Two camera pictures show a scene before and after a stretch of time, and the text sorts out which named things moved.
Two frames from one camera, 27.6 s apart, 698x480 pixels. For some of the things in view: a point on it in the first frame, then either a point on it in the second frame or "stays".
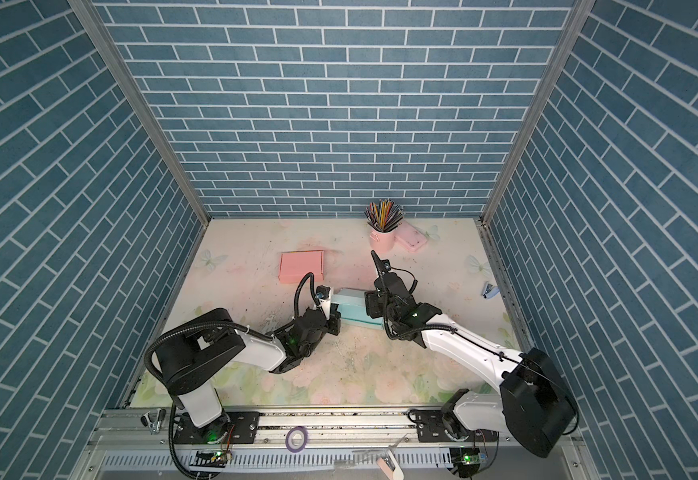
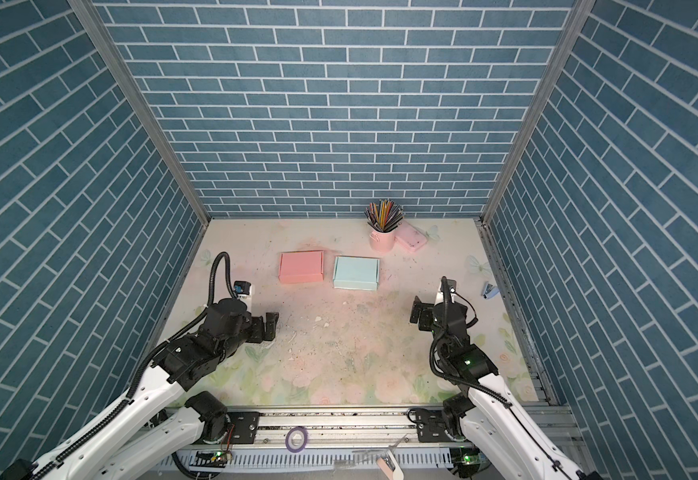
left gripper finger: x=335 y=315 -> x=271 y=321
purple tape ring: x=306 y=437 stays
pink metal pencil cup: x=382 y=242 stays
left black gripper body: x=311 y=348 -> x=232 y=345
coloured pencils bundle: x=384 y=216 stays
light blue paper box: x=353 y=309 -> x=356 y=273
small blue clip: x=490 y=291 stays
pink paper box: x=295 y=265 stays
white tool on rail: x=389 y=462 stays
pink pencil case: x=409 y=235 stays
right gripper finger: x=375 y=307 -> x=426 y=317
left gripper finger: x=334 y=326 -> x=256 y=333
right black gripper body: x=391 y=315 -> x=443 y=354
